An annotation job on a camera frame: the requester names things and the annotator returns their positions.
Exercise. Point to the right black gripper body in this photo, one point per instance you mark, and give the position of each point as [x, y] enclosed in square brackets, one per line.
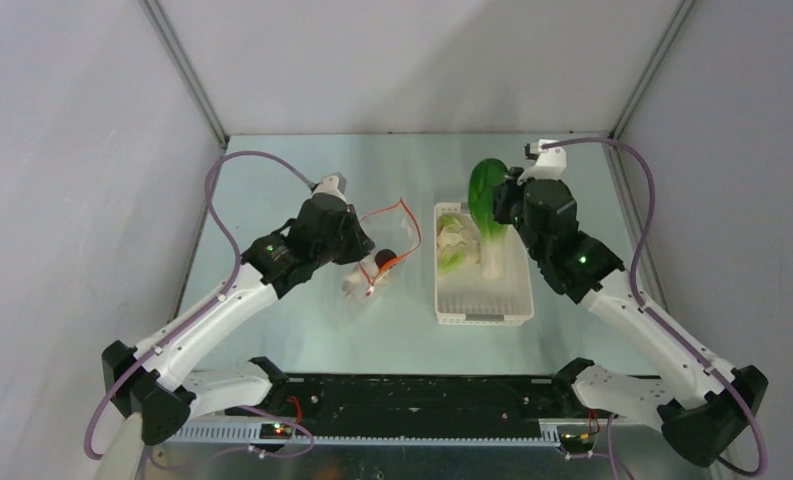
[502, 198]

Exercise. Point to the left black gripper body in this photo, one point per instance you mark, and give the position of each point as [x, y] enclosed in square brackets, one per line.
[347, 246]

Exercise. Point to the dark brown mushroom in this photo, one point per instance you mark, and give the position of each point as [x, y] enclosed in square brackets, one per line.
[383, 257]

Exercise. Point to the green bok choy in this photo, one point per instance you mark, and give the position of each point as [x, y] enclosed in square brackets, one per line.
[485, 176]

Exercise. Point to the clear zip top bag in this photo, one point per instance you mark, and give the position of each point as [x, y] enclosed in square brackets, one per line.
[396, 233]

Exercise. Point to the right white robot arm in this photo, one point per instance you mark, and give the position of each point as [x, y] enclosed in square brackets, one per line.
[698, 401]

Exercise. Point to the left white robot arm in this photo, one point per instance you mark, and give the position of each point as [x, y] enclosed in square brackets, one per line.
[157, 378]

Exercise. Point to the small cabbage leaf piece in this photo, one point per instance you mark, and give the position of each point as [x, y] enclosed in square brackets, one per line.
[451, 220]

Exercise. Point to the pale green cabbage leaf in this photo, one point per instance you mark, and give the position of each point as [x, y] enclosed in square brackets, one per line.
[453, 257]

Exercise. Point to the white plastic basket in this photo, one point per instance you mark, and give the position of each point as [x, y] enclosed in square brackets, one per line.
[465, 297]

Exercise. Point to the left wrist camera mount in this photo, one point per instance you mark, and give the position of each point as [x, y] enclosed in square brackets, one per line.
[333, 184]

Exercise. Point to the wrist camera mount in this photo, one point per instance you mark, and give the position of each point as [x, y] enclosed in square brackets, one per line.
[549, 161]
[333, 184]

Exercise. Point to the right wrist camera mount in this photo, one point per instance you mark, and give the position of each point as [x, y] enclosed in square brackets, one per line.
[549, 161]

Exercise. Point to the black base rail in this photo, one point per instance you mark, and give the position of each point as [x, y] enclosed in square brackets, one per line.
[444, 407]

